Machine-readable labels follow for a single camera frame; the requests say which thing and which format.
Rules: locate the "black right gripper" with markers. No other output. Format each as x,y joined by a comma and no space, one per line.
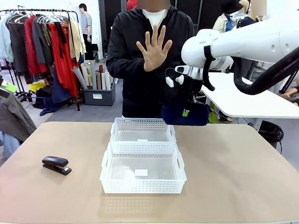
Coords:
192,88

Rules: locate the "navy blue fabric pouch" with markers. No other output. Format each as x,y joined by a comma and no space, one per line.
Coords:
198,116

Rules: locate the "black stapler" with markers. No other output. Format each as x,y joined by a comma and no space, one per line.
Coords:
56,163

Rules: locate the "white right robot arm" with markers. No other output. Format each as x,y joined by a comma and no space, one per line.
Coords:
245,44

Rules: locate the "person's right forearm black sleeve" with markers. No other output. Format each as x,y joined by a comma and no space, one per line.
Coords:
126,67

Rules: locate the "person's right hand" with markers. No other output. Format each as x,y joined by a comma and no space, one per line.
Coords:
154,57

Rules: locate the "yellow-green bag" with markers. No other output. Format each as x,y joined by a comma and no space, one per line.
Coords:
213,115

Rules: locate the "white perforated plastic basket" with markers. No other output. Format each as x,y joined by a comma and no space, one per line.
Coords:
140,186
140,124

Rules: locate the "person in black jacket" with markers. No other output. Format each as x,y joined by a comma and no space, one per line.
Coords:
130,93

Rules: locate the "white side table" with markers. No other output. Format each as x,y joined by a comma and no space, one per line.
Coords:
257,105

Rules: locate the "white paper roll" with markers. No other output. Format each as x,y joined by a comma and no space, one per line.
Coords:
107,80

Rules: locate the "gray plastic storage bin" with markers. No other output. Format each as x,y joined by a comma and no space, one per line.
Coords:
99,96

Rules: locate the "brown paper roll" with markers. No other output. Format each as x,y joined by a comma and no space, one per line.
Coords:
101,77

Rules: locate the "mannequin in beige coat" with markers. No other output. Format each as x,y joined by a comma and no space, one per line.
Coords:
222,24

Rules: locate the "tall gray paper roll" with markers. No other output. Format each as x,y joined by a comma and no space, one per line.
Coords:
93,74

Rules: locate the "beige paper roll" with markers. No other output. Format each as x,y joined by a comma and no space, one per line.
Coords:
86,74

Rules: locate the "mannequin in dark blue top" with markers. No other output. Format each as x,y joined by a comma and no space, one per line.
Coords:
248,22

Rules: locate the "black hat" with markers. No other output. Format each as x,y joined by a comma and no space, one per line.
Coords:
231,5

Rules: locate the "black metal clothes rack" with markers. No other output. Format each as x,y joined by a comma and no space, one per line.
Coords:
74,70

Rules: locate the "red hanging dress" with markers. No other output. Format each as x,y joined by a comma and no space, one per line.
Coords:
65,74

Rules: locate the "dark blue hanging garment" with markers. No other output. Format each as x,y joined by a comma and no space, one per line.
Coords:
61,91

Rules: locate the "beige hanging jacket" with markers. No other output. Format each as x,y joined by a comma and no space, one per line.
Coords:
76,42

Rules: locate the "person in gray shirt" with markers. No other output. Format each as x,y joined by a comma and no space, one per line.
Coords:
87,25

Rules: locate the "black hanging scarf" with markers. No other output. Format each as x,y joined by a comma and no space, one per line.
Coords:
61,35

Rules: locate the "yellow cloth pile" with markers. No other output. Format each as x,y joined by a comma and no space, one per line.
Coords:
37,87

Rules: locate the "red hanging jacket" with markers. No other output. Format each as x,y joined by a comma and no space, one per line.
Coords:
30,46

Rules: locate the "gray draped garment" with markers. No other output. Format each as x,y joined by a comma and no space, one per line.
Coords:
14,116

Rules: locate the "yellow-green tag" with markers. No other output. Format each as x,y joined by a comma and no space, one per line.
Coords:
9,87

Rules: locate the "dark gray hanging coat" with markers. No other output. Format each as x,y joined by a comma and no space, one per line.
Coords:
17,46

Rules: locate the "blue denim garment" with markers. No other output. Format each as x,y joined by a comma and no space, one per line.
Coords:
8,147

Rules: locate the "light blue hanging garment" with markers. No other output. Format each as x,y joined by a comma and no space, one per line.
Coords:
4,39

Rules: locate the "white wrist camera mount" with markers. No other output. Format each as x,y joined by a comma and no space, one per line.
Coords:
169,82

